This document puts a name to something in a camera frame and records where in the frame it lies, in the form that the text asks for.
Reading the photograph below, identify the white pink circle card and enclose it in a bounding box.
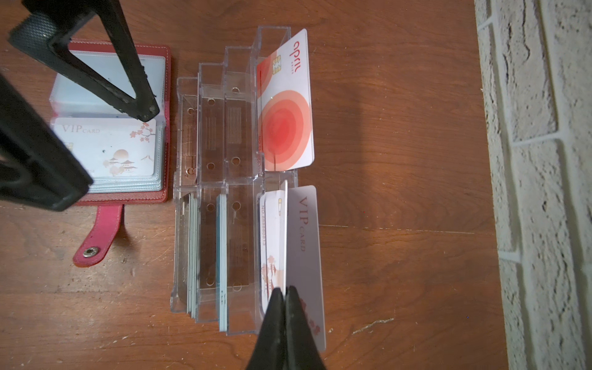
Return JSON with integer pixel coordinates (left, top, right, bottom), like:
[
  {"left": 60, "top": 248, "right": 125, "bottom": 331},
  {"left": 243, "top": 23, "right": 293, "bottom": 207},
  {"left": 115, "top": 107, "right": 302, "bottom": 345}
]
[{"left": 256, "top": 29, "right": 315, "bottom": 172}]

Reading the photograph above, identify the white blossom VIP card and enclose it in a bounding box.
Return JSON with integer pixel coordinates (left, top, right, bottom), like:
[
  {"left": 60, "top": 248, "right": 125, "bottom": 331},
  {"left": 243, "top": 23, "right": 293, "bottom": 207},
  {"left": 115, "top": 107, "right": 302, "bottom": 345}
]
[{"left": 287, "top": 185, "right": 327, "bottom": 352}]

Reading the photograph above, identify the white magnetic stripe card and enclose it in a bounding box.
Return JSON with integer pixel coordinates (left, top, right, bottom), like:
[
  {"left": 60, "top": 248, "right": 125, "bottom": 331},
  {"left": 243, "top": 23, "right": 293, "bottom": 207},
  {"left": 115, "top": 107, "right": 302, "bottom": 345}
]
[{"left": 259, "top": 181, "right": 288, "bottom": 313}]

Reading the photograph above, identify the red leather card holder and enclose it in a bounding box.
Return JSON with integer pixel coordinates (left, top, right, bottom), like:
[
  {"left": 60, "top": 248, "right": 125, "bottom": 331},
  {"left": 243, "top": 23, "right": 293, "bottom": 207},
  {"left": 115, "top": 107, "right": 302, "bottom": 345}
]
[{"left": 49, "top": 45, "right": 171, "bottom": 268}]

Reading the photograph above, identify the teal VIP card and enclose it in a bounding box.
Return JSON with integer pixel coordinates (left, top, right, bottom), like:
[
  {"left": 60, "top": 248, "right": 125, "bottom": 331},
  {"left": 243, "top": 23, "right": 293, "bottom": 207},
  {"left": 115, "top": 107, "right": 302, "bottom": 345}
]
[{"left": 217, "top": 194, "right": 228, "bottom": 332}]

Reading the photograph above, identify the clear acrylic card organizer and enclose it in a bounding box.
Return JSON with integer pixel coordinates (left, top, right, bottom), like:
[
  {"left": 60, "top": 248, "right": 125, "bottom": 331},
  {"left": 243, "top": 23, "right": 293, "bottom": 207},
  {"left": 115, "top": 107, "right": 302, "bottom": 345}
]
[{"left": 171, "top": 26, "right": 298, "bottom": 335}]

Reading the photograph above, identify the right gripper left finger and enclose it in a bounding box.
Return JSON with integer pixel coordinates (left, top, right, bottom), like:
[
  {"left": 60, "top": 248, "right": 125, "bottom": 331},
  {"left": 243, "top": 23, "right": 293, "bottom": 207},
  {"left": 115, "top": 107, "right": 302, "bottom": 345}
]
[{"left": 247, "top": 288, "right": 285, "bottom": 370}]

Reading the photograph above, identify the white pagoda VIP card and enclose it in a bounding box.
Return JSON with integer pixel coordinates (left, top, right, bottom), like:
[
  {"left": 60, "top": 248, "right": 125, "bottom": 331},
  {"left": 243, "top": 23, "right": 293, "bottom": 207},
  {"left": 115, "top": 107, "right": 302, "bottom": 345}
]
[{"left": 51, "top": 117, "right": 157, "bottom": 179}]

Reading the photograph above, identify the black VIP card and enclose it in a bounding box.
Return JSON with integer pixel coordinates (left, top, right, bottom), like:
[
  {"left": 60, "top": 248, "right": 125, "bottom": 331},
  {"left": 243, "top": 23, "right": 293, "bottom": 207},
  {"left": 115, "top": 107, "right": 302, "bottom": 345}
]
[{"left": 178, "top": 192, "right": 200, "bottom": 319}]

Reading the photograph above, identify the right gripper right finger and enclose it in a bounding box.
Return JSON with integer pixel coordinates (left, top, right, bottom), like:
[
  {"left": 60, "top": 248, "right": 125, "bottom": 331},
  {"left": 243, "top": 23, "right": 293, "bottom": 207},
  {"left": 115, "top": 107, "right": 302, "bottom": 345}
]
[{"left": 284, "top": 286, "right": 326, "bottom": 370}]

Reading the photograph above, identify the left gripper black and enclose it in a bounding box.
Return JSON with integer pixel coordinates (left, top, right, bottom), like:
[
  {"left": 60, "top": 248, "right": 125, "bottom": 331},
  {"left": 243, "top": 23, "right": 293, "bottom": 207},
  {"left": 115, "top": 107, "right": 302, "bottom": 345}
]
[{"left": 1, "top": 1, "right": 160, "bottom": 211}]

